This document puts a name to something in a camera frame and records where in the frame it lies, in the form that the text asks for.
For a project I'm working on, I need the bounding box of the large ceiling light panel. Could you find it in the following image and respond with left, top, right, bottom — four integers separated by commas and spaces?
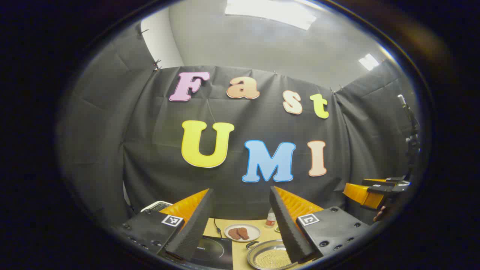
225, 0, 317, 30

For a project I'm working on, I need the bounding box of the black induction cooktop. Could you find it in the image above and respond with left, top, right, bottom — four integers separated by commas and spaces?
189, 234, 234, 270

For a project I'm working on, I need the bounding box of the round white plate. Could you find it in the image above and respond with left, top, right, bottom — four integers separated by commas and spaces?
224, 224, 261, 243

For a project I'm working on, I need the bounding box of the black backdrop cloth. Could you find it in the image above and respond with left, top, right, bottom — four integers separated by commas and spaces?
56, 22, 421, 226

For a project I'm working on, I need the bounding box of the pile of yellow soybeans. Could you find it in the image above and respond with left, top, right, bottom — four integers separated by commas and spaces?
255, 249, 295, 269

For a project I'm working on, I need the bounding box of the white toaster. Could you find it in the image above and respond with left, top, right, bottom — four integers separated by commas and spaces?
141, 201, 174, 213

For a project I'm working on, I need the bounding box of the stainless steel pot black handle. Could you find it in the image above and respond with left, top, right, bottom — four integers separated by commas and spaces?
246, 240, 300, 270

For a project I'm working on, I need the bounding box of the small ceiling light panel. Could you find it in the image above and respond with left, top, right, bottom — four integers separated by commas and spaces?
358, 54, 380, 71

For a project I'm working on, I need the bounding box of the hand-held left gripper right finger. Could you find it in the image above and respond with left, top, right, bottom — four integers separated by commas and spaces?
269, 186, 370, 265

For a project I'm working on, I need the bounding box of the black tripod stand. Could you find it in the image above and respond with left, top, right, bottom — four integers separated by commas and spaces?
397, 94, 421, 177

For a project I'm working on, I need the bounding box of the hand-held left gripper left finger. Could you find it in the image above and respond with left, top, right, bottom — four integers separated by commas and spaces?
114, 188, 215, 263

